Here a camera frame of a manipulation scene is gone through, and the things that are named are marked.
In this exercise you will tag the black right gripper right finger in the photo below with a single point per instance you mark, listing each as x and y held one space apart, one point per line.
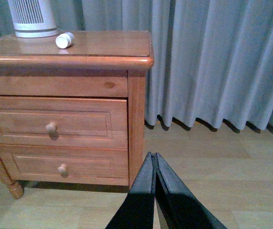
178 207

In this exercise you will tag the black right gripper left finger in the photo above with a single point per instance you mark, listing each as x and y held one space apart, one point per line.
137 210

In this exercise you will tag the wooden drawer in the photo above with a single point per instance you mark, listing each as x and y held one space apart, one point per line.
66 164
76 122

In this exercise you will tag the white medicine bottle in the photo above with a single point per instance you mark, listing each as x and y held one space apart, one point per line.
64 40

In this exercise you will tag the wooden nightstand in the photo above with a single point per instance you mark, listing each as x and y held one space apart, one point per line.
99 65

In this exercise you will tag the grey curtain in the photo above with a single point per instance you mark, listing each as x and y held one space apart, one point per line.
213 58

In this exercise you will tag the white cylindrical air purifier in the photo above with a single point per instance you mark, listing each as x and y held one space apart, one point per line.
32 18

